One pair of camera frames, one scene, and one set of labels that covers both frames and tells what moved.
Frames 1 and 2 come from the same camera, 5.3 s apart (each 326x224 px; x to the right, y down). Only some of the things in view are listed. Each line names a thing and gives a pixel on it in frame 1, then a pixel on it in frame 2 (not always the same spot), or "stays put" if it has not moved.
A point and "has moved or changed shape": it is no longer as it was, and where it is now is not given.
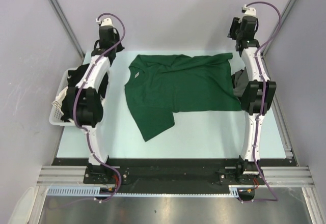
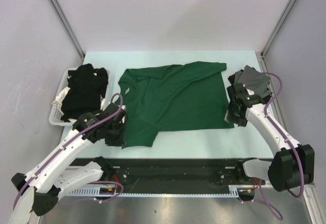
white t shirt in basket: (59, 98) stays put
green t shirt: (157, 87) has moved or changed shape
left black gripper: (116, 35) → (119, 141)
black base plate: (173, 172) stays put
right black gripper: (235, 23) → (241, 121)
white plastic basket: (56, 111) → (108, 92)
